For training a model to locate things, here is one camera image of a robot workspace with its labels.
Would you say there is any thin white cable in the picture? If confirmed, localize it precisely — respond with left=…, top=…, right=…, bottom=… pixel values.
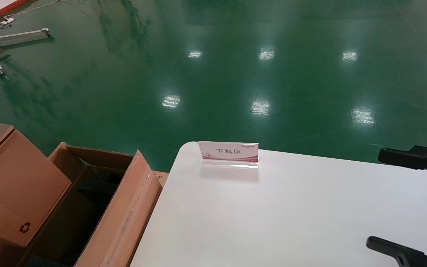
left=8, top=0, right=60, bottom=21

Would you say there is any acrylic sign with Chinese text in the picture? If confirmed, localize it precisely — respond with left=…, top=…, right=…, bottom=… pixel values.
left=198, top=141, right=259, bottom=169

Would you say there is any black foam padding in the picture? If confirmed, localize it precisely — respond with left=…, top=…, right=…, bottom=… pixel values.
left=76, top=166, right=127, bottom=198
left=24, top=255, right=74, bottom=267

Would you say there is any large cardboard box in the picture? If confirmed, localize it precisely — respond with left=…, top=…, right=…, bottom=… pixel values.
left=0, top=142, right=169, bottom=267

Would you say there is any small cardboard box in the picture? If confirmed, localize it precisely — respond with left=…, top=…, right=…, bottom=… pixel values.
left=0, top=122, right=72, bottom=248

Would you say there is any long grey metal bar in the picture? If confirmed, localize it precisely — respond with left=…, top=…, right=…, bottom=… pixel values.
left=0, top=28, right=50, bottom=49

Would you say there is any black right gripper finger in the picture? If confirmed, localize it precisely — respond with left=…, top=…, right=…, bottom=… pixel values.
left=378, top=145, right=427, bottom=186
left=366, top=236, right=427, bottom=267

